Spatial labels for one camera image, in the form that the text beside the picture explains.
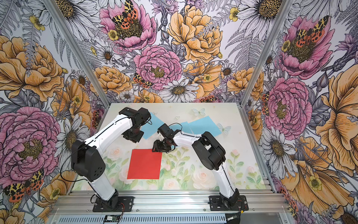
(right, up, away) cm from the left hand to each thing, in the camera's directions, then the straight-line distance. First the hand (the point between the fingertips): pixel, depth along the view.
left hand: (128, 141), depth 80 cm
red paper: (+7, -16, +9) cm, 20 cm away
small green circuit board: (-4, -36, -10) cm, 38 cm away
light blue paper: (+47, +8, +29) cm, 56 cm away
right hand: (+14, -9, +10) cm, 20 cm away
